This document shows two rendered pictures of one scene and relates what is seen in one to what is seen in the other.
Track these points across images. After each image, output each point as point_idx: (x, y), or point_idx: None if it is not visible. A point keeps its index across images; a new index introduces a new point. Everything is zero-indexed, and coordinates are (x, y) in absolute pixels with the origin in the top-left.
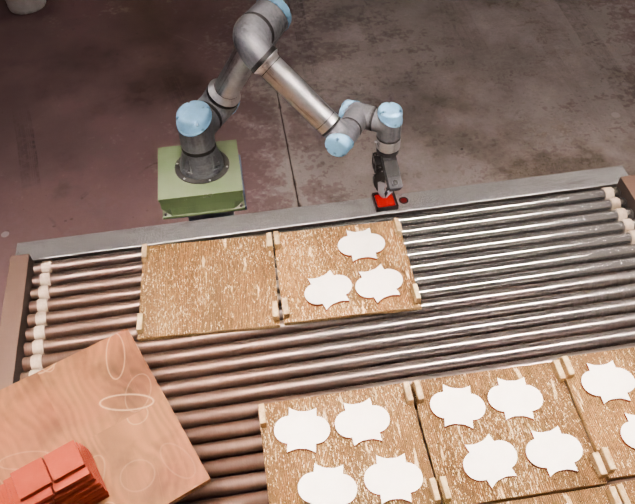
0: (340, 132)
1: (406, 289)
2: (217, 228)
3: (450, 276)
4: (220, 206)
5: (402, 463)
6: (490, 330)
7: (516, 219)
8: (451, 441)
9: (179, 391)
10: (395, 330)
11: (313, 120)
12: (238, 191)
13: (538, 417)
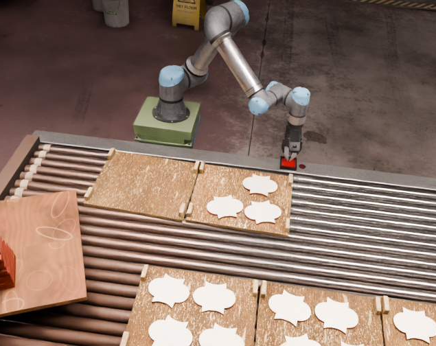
0: (260, 97)
1: (281, 221)
2: (166, 152)
3: (318, 222)
4: (174, 141)
5: (232, 333)
6: (335, 266)
7: (382, 198)
8: (275, 330)
9: (97, 244)
10: (264, 246)
11: (244, 85)
12: (188, 132)
13: (350, 333)
